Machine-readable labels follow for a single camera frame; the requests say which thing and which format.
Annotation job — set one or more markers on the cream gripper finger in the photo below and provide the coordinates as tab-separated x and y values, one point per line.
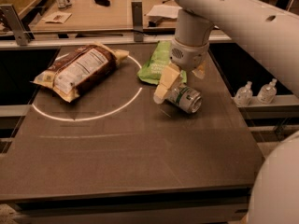
200	70
170	78

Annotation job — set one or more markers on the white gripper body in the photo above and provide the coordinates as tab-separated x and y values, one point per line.
189	56

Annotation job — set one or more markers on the silver green 7up can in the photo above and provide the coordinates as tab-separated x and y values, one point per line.
186	98

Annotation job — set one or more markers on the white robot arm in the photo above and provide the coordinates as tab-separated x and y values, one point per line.
270	35

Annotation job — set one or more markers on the green snack bag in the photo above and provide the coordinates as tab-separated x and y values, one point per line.
152	69

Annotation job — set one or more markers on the white paper sheet centre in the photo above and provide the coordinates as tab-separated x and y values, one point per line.
165	11

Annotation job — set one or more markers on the clear sanitizer bottle left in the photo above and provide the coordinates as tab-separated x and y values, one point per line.
243	95

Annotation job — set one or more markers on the clear sanitizer bottle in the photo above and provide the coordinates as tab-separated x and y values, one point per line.
243	95
267	92

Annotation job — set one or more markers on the clear sanitizer bottle right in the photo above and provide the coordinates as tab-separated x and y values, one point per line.
267	92

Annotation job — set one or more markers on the brown snack bag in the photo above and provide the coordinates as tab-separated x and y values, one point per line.
81	69

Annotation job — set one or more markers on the black object on desk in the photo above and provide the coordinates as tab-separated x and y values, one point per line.
105	3

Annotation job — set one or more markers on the wooden background desk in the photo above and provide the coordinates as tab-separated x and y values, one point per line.
86	16

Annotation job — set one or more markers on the small paper card left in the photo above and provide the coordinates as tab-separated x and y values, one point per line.
57	17

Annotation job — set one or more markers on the middle metal bracket post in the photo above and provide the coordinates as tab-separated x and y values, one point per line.
137	19

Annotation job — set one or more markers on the metal bracket post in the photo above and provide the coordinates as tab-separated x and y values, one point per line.
20	34
137	19

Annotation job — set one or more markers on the left metal bracket post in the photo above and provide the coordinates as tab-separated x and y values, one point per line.
20	34

